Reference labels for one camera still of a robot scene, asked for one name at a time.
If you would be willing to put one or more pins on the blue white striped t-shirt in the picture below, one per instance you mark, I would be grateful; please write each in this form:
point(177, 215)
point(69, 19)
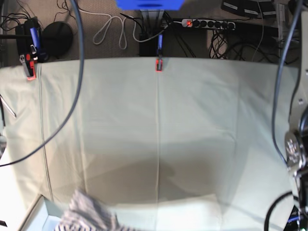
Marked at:
point(86, 213)

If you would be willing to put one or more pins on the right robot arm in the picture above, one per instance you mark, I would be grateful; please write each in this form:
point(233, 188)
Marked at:
point(3, 140)

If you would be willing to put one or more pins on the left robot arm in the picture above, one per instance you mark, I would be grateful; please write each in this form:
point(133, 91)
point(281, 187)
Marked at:
point(296, 139)

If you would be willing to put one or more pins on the green table cloth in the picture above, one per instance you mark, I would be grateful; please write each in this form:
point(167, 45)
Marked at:
point(186, 149)

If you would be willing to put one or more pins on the red black clamp middle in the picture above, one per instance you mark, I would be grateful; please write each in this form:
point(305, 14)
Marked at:
point(159, 59)

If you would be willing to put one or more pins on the red black clamp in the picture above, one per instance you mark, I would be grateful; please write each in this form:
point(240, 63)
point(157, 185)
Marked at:
point(159, 59)
point(29, 56)

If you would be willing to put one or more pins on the white power strip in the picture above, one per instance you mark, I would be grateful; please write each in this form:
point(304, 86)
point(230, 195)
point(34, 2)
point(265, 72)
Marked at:
point(208, 24)

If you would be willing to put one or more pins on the black round stand base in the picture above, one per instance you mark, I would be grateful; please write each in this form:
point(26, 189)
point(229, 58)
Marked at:
point(57, 39)

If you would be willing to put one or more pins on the white plastic bin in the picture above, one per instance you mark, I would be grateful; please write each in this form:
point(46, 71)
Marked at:
point(43, 215)

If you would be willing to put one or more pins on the red black clamp left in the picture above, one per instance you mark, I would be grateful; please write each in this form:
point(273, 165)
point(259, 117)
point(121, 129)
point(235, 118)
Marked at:
point(29, 56)

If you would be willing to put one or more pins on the metal rod on table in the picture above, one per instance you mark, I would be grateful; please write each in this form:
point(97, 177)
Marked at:
point(9, 109)

